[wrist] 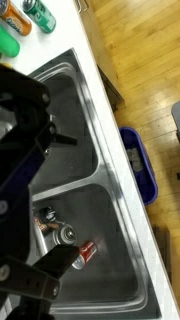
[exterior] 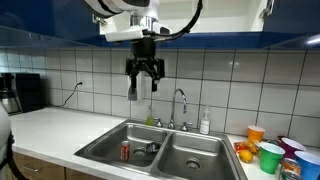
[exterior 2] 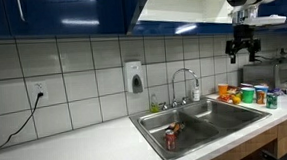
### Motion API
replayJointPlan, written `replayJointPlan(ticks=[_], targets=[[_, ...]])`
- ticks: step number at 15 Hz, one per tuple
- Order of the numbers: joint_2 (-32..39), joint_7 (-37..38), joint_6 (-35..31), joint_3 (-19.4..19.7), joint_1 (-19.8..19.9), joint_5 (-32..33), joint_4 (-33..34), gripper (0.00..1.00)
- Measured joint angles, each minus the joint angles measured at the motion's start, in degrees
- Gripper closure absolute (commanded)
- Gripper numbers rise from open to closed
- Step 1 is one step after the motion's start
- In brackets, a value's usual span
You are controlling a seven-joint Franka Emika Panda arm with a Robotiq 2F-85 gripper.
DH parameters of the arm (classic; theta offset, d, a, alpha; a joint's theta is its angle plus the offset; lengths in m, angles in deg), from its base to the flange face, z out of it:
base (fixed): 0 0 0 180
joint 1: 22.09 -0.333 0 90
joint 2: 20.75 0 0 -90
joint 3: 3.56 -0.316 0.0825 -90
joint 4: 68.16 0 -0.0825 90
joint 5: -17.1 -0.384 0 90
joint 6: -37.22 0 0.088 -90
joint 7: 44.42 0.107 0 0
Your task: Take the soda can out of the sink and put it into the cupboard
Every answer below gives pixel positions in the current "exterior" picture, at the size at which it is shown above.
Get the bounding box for red soda can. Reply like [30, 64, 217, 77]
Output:
[120, 141, 130, 160]

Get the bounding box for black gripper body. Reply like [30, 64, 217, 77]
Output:
[125, 38, 165, 79]

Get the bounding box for stainless steel double sink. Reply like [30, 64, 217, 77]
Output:
[75, 119, 248, 180]

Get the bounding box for clear soap bottle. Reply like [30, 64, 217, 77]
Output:
[200, 106, 211, 134]

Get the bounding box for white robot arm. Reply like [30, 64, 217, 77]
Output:
[84, 0, 170, 93]

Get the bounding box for purple plastic cup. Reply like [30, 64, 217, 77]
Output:
[280, 137, 306, 159]

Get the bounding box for blue plastic cup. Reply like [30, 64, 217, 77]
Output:
[295, 151, 320, 180]

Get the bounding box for yellow lemon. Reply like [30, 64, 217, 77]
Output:
[239, 150, 253, 163]

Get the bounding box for grey wall plug adapter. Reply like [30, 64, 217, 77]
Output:
[128, 87, 137, 101]

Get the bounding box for orange snack bag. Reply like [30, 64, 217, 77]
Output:
[233, 142, 259, 154]

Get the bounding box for green dish soap bottle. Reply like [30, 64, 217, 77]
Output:
[146, 106, 153, 126]

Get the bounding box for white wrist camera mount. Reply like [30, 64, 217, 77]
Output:
[104, 22, 171, 42]

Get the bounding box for orange plastic cup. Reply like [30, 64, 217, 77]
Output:
[248, 125, 265, 142]

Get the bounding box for black coffee maker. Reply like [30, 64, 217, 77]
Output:
[0, 72, 45, 115]

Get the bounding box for wooden lower cabinet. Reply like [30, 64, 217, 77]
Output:
[1, 153, 103, 180]

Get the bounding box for black power cord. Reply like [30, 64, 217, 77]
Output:
[49, 81, 84, 108]

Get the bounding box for tin can on counter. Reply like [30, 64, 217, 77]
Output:
[279, 158, 302, 180]

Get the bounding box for chrome faucet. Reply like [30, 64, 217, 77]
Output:
[153, 88, 194, 132]

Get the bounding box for green plastic cup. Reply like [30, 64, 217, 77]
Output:
[260, 142, 285, 174]

